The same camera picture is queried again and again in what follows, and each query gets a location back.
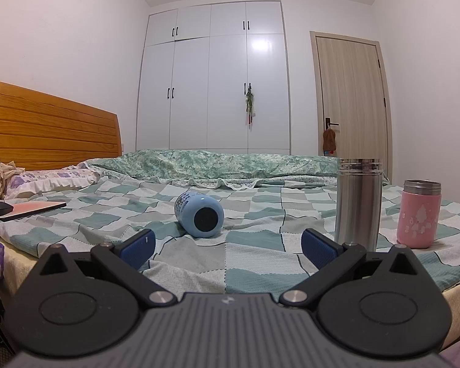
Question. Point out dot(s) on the white wardrobe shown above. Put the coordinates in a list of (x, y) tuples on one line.
[(212, 80)]

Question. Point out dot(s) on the blue cup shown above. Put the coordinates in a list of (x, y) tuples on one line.
[(199, 214)]

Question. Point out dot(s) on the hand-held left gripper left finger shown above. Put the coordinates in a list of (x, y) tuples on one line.
[(138, 246)]

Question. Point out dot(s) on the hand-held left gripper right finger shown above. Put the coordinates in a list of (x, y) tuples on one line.
[(319, 248)]

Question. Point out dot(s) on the crumpled beige cloth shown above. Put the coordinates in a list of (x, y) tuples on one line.
[(0, 176)]

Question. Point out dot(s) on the wooden headboard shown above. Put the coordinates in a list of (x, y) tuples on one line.
[(46, 126)]

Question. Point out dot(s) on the checkered bed sheet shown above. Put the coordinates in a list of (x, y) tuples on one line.
[(253, 237)]

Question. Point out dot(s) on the light wooden door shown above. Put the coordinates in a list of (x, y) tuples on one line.
[(350, 96)]

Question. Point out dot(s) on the green floral quilt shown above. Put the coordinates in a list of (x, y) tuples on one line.
[(222, 166)]

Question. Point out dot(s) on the stainless steel thermos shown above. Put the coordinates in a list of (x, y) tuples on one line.
[(358, 204)]

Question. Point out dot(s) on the green hanging ornament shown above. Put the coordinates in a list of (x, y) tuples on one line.
[(250, 101)]

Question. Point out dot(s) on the black computer mouse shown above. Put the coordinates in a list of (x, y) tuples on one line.
[(0, 208)]

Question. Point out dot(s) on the purple floral pillow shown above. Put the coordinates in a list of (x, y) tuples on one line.
[(50, 180)]

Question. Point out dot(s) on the brown hanging pouch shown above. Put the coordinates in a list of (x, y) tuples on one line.
[(329, 140)]

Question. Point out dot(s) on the pink thermos cup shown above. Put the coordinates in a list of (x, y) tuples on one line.
[(419, 214)]

